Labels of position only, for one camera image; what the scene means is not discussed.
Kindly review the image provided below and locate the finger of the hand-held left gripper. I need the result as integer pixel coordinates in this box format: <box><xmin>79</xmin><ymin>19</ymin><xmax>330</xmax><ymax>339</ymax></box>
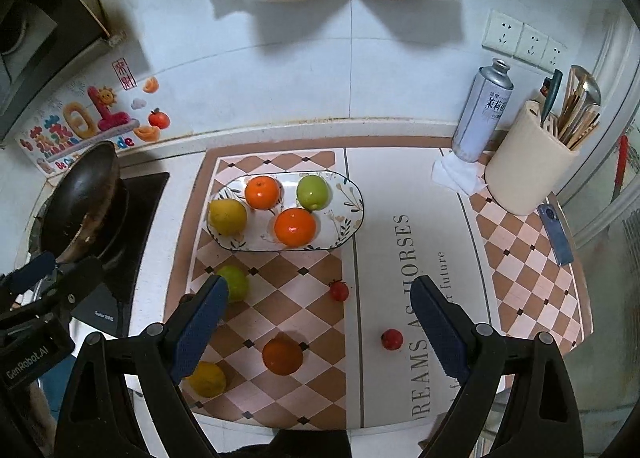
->
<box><xmin>30</xmin><ymin>257</ymin><xmax>103</xmax><ymax>324</ymax></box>
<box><xmin>0</xmin><ymin>252</ymin><xmax>58</xmax><ymax>296</ymax></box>

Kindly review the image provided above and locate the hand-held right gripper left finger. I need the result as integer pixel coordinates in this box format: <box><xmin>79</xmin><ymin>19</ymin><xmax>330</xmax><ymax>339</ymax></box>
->
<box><xmin>54</xmin><ymin>275</ymin><xmax>231</xmax><ymax>458</ymax></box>

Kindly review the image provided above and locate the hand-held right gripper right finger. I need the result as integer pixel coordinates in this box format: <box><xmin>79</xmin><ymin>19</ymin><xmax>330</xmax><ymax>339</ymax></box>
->
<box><xmin>409</xmin><ymin>275</ymin><xmax>583</xmax><ymax>458</ymax></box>

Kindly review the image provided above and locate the yellow lemon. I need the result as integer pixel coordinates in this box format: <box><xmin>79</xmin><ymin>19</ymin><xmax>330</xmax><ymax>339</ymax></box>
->
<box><xmin>186</xmin><ymin>361</ymin><xmax>227</xmax><ymax>399</ymax></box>

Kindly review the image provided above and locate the green apple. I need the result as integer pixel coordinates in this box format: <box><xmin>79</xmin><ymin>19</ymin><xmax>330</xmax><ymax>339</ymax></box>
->
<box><xmin>296</xmin><ymin>174</ymin><xmax>330</xmax><ymax>211</ymax></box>
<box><xmin>216</xmin><ymin>265</ymin><xmax>250</xmax><ymax>303</ymax></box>

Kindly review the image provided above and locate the dark orange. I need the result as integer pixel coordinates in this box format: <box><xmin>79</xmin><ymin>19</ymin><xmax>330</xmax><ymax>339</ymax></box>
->
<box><xmin>262</xmin><ymin>336</ymin><xmax>304</xmax><ymax>376</ymax></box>

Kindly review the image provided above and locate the oval floral ceramic plate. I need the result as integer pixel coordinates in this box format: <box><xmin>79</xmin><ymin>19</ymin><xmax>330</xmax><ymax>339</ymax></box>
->
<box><xmin>206</xmin><ymin>170</ymin><xmax>364</xmax><ymax>252</ymax></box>

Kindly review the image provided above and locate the black wok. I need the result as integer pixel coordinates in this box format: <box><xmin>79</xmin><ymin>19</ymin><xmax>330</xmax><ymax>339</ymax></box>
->
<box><xmin>39</xmin><ymin>140</ymin><xmax>123</xmax><ymax>261</ymax></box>

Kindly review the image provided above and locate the black gas stove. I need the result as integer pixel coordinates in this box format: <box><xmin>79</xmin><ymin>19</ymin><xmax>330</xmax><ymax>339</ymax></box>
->
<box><xmin>30</xmin><ymin>172</ymin><xmax>171</xmax><ymax>339</ymax></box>

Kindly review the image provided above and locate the yellow pear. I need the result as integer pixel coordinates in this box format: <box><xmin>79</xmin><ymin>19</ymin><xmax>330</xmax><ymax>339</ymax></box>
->
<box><xmin>208</xmin><ymin>199</ymin><xmax>248</xmax><ymax>237</ymax></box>

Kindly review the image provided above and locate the large orange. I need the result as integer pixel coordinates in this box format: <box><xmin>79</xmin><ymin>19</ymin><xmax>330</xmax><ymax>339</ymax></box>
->
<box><xmin>274</xmin><ymin>207</ymin><xmax>318</xmax><ymax>247</ymax></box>

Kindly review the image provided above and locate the checkered brown counter mat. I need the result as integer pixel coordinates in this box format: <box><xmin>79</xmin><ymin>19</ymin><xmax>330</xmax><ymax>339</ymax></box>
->
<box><xmin>165</xmin><ymin>147</ymin><xmax>596</xmax><ymax>431</ymax></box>

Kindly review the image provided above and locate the small orange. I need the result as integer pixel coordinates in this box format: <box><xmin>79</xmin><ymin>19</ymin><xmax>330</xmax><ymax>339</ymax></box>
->
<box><xmin>244</xmin><ymin>176</ymin><xmax>281</xmax><ymax>210</ymax></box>

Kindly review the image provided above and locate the blue flat tool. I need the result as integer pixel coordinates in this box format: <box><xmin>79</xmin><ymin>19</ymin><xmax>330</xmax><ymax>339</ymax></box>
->
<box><xmin>538</xmin><ymin>203</ymin><xmax>574</xmax><ymax>267</ymax></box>

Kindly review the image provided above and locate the white paper towel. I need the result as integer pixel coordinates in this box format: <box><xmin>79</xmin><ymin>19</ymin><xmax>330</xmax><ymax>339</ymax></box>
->
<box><xmin>431</xmin><ymin>148</ymin><xmax>488</xmax><ymax>196</ymax></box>

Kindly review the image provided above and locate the cream utensil holder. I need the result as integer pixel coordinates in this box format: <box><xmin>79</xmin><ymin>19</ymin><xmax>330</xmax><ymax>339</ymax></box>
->
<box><xmin>484</xmin><ymin>99</ymin><xmax>581</xmax><ymax>217</ymax></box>

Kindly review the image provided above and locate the silver spray can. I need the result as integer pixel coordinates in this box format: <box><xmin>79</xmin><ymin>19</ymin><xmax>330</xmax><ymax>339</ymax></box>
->
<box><xmin>451</xmin><ymin>58</ymin><xmax>515</xmax><ymax>163</ymax></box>

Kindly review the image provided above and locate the range hood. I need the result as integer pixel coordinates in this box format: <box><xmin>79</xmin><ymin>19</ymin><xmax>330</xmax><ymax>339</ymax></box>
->
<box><xmin>0</xmin><ymin>0</ymin><xmax>108</xmax><ymax>119</ymax></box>

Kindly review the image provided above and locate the bundle of wooden chopsticks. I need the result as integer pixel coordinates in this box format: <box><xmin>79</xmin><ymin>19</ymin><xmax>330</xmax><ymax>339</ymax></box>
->
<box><xmin>555</xmin><ymin>73</ymin><xmax>601</xmax><ymax>150</ymax></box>

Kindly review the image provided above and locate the metal ladle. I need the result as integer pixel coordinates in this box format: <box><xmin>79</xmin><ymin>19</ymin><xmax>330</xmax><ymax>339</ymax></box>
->
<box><xmin>570</xmin><ymin>64</ymin><xmax>602</xmax><ymax>109</ymax></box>

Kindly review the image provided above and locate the colourful wall sticker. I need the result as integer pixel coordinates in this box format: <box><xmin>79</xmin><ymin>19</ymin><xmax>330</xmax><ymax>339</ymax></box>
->
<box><xmin>14</xmin><ymin>58</ymin><xmax>173</xmax><ymax>176</ymax></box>

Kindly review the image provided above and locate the red handled tool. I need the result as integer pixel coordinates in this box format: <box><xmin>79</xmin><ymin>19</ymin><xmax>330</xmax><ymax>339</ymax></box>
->
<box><xmin>614</xmin><ymin>134</ymin><xmax>629</xmax><ymax>201</ymax></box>

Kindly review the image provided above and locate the green handled knife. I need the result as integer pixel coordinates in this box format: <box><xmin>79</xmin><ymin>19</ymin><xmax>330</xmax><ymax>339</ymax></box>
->
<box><xmin>540</xmin><ymin>69</ymin><xmax>564</xmax><ymax>128</ymax></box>

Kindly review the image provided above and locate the white wall socket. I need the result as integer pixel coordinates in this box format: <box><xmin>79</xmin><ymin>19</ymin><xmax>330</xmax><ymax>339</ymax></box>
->
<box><xmin>482</xmin><ymin>9</ymin><xmax>525</xmax><ymax>58</ymax></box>
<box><xmin>541</xmin><ymin>36</ymin><xmax>568</xmax><ymax>71</ymax></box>
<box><xmin>513</xmin><ymin>23</ymin><xmax>551</xmax><ymax>66</ymax></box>

